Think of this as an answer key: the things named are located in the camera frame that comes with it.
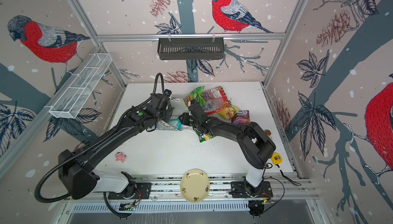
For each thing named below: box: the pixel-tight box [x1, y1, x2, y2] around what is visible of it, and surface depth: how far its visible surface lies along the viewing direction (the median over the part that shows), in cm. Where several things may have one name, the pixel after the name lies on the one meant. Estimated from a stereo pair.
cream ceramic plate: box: [179, 168, 211, 204], surface depth 76 cm
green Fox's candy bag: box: [194, 128, 216, 143], surface depth 92 cm
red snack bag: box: [201, 85, 232, 116], surface depth 108 cm
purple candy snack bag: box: [231, 109, 251, 125], surface depth 100 cm
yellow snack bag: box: [216, 105, 240, 121], surface depth 102 cm
